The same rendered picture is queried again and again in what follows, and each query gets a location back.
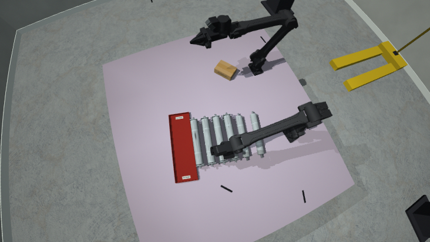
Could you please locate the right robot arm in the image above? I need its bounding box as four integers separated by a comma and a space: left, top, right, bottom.
205, 9, 298, 76

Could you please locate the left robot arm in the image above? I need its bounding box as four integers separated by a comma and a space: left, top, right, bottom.
210, 102, 332, 157

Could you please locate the brown cardboard box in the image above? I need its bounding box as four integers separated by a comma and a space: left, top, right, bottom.
214, 60, 237, 81

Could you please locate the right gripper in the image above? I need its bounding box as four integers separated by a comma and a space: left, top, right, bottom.
190, 27, 219, 49

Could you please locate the red scrap tray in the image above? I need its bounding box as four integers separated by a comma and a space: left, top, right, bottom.
169, 112, 198, 183

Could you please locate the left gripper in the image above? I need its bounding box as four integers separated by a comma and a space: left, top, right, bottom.
220, 141, 235, 159

